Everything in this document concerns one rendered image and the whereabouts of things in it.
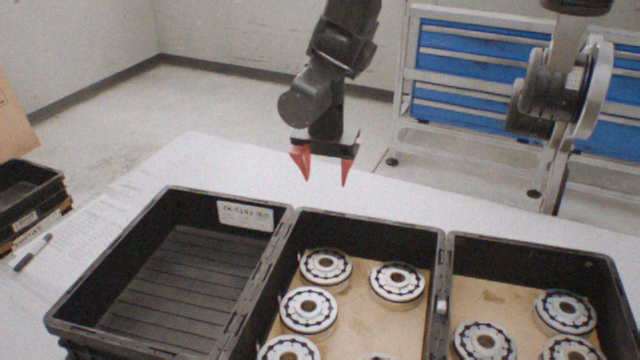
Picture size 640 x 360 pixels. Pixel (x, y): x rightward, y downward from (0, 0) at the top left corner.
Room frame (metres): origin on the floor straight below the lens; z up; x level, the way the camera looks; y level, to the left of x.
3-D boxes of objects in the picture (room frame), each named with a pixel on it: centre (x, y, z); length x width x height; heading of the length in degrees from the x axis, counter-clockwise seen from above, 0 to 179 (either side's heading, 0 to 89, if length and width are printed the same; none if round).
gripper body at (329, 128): (0.66, -0.01, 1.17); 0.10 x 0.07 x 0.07; 74
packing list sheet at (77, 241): (0.94, 0.63, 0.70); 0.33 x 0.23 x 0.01; 155
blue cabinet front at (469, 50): (2.29, -0.84, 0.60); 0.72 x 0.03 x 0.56; 65
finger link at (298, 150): (0.67, 0.01, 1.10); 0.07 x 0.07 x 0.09; 74
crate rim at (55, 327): (0.62, 0.24, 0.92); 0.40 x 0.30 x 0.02; 165
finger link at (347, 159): (0.66, -0.03, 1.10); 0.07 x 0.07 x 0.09; 74
